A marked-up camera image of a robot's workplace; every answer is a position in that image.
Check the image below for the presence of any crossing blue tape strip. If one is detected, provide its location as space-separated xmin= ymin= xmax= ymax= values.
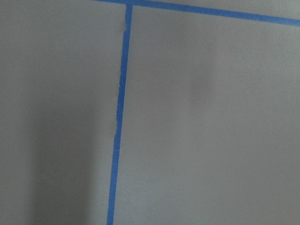
xmin=106 ymin=0 xmax=300 ymax=27

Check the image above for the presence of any long blue tape strip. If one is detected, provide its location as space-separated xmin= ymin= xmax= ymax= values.
xmin=106 ymin=0 xmax=133 ymax=225

